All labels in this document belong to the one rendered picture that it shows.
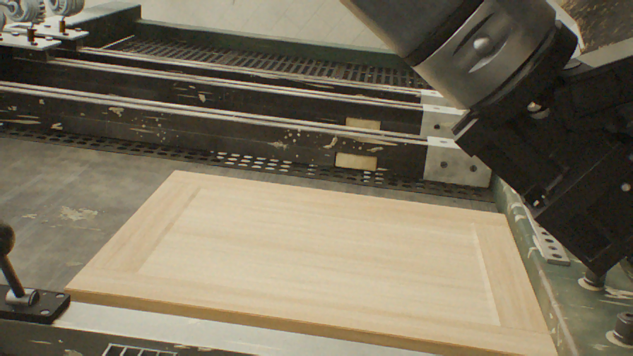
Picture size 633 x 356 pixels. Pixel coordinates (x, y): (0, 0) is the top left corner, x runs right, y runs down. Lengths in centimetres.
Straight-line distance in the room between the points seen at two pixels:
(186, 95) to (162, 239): 75
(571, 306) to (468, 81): 56
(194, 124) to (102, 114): 18
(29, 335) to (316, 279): 35
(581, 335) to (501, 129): 48
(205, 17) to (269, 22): 58
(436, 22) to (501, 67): 4
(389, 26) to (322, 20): 595
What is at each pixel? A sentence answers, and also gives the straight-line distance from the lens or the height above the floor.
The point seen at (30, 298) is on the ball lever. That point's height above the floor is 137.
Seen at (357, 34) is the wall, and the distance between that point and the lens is 632.
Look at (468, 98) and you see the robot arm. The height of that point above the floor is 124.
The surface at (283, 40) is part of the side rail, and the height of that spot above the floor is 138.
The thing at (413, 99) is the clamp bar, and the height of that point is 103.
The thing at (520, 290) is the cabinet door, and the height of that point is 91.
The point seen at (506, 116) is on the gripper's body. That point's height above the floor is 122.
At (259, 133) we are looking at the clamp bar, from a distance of 141.
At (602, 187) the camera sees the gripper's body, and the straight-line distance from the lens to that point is 43.
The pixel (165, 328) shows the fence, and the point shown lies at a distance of 78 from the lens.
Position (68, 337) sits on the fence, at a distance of 80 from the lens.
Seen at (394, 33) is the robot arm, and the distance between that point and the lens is 41.
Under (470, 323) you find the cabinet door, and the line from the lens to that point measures 90.
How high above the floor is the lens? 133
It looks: 8 degrees down
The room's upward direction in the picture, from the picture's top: 49 degrees counter-clockwise
